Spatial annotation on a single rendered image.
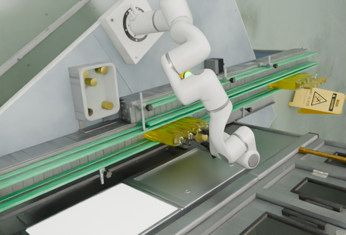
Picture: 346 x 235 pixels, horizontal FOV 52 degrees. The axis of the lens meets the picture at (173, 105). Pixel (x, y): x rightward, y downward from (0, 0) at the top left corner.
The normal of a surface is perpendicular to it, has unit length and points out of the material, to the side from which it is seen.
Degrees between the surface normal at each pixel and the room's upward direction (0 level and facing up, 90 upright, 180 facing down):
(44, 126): 0
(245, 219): 90
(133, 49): 5
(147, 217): 90
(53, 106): 0
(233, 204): 90
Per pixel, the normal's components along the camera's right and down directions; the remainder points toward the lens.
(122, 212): -0.07, -0.96
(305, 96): -0.43, -0.28
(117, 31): 0.73, 0.05
